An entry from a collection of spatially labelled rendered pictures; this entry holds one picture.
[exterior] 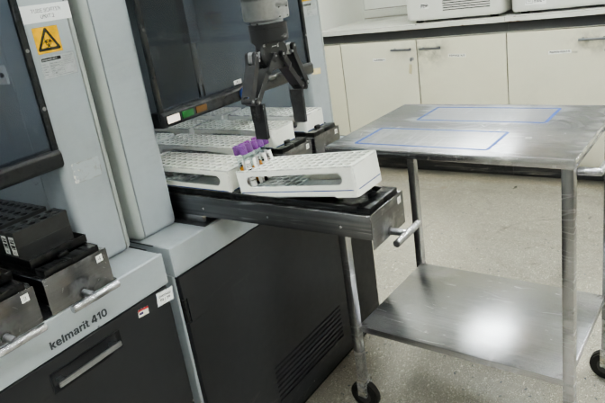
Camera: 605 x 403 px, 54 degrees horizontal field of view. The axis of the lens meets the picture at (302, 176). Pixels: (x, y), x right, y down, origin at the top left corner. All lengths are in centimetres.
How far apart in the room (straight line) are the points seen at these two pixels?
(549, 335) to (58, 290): 119
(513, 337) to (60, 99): 122
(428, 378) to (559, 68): 190
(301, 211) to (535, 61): 236
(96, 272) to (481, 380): 125
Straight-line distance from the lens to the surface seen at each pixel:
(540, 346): 166
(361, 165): 112
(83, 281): 118
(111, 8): 131
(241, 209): 128
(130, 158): 132
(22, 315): 113
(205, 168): 134
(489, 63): 344
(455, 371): 203
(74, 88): 124
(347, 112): 389
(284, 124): 163
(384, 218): 115
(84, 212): 126
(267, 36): 115
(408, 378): 201
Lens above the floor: 123
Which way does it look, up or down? 18 degrees down
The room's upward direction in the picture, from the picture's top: 9 degrees counter-clockwise
